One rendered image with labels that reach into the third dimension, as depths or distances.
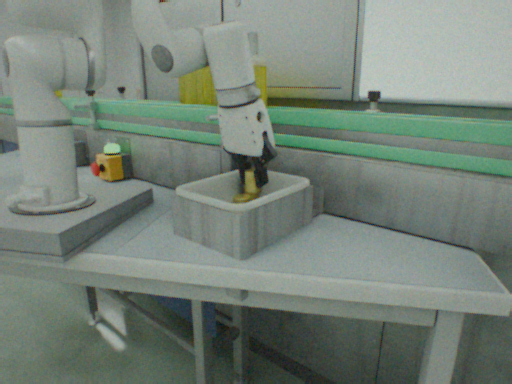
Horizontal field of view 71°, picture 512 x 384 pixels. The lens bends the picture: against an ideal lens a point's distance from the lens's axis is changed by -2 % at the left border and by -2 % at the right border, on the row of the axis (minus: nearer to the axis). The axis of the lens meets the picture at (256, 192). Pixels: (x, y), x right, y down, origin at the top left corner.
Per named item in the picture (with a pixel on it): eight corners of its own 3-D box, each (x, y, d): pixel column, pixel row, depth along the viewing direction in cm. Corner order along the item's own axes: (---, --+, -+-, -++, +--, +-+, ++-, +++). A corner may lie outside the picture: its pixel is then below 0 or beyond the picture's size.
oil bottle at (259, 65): (267, 139, 96) (268, 53, 90) (253, 142, 92) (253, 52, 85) (251, 137, 99) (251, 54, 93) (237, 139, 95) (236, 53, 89)
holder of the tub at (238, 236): (325, 214, 79) (327, 180, 77) (240, 260, 59) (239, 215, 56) (263, 199, 89) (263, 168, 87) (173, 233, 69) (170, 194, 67)
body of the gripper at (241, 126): (271, 89, 65) (280, 146, 70) (231, 88, 72) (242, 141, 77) (243, 101, 60) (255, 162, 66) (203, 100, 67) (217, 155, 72)
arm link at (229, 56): (159, 33, 64) (194, 24, 70) (175, 92, 69) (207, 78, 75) (227, 21, 56) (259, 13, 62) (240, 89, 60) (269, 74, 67)
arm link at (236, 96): (270, 78, 64) (272, 94, 65) (234, 78, 70) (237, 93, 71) (242, 90, 60) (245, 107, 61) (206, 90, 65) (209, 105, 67)
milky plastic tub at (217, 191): (313, 219, 75) (315, 178, 72) (240, 259, 58) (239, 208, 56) (248, 202, 85) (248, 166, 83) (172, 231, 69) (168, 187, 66)
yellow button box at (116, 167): (132, 178, 108) (129, 153, 106) (109, 183, 103) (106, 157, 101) (119, 174, 112) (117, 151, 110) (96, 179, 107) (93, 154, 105)
